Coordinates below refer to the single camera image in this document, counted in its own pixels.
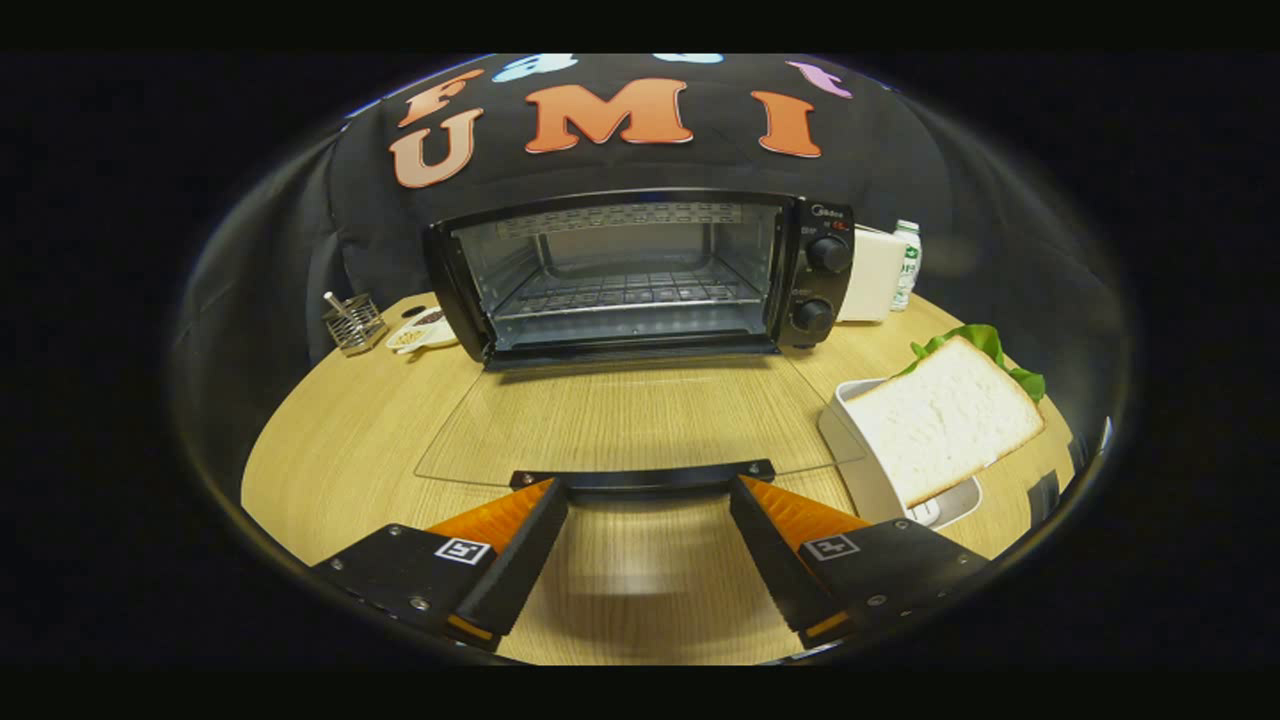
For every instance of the black backdrop cloth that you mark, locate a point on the black backdrop cloth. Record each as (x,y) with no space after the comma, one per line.
(700,165)

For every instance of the white pop-up toaster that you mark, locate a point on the white pop-up toaster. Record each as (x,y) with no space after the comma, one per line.
(868,280)

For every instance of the white bread lettuce sandwich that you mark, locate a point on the white bread lettuce sandwich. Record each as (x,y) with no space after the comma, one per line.
(940,420)

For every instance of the white rectangular plate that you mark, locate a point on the white rectangular plate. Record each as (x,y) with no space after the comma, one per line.
(850,450)

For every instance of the black toaster oven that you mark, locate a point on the black toaster oven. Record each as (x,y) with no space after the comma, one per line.
(820,280)

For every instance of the small white green-label bottle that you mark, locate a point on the small white green-label bottle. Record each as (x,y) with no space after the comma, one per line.
(908,265)

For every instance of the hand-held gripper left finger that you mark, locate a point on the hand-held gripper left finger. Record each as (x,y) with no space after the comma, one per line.
(520,565)

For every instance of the small white condiment dish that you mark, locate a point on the small white condiment dish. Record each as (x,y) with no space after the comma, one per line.
(420,330)

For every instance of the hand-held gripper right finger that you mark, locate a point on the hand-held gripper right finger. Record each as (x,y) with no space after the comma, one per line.
(775,565)

